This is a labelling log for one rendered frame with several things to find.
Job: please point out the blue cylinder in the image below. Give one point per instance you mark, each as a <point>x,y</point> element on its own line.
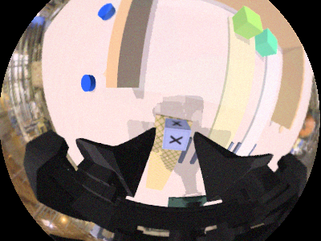
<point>103,10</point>
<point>87,83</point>

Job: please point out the light blue cube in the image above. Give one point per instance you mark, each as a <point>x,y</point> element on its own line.
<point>176,134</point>

